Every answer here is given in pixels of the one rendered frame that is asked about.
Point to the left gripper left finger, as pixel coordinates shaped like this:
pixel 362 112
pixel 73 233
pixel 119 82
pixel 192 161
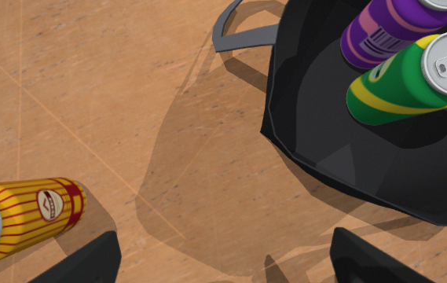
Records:
pixel 95 262

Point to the purple drink can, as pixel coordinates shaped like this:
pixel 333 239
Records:
pixel 385 27

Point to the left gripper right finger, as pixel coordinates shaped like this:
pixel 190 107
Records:
pixel 356 261

